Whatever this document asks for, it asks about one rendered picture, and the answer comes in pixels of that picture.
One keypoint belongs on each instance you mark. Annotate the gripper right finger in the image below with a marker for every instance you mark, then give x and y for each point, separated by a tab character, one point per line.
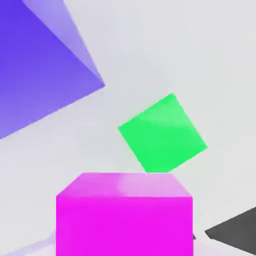
202	250

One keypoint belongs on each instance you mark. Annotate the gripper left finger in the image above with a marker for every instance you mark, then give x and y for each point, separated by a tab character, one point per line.
40	248

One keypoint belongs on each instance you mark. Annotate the small magenta cube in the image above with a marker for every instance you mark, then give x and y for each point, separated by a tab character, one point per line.
124	224

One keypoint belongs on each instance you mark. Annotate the small green cube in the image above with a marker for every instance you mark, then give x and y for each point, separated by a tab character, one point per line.
162	140

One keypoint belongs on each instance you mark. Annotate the large purple box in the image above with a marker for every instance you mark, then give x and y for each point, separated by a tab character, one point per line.
40	70

